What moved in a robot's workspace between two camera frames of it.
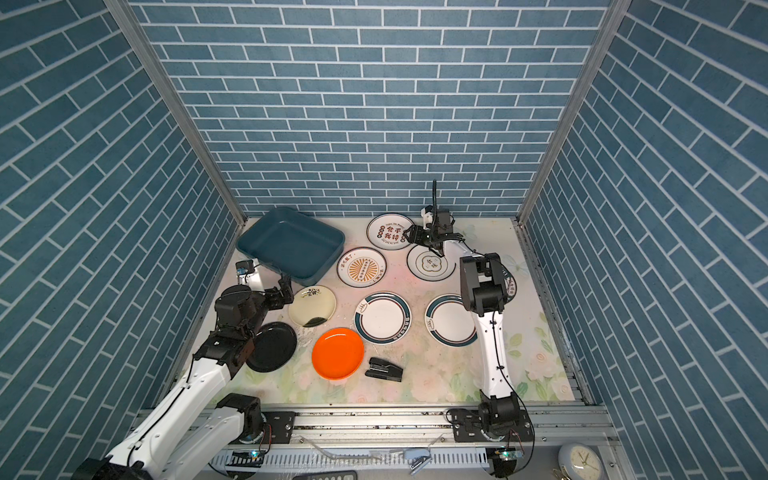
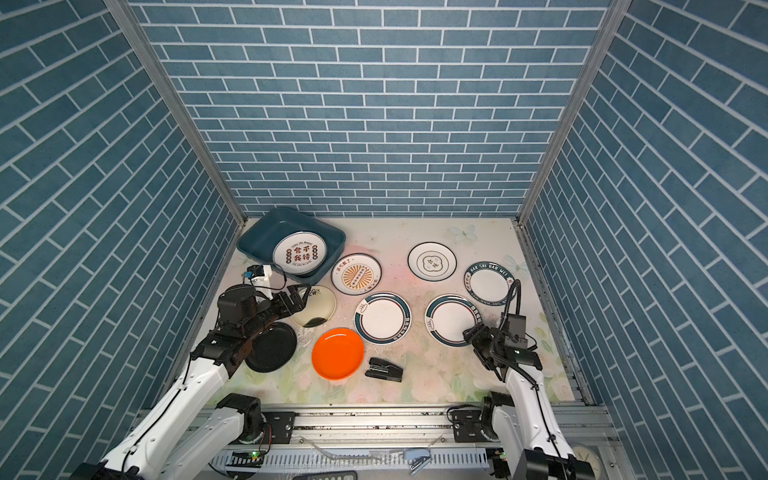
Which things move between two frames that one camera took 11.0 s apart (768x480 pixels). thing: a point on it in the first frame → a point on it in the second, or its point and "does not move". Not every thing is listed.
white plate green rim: (382, 318) does not move
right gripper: (416, 234) → (478, 335)
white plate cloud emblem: (425, 265) does not move
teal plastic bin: (292, 242) does not move
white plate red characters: (385, 231) → (299, 253)
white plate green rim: (448, 322) does not move
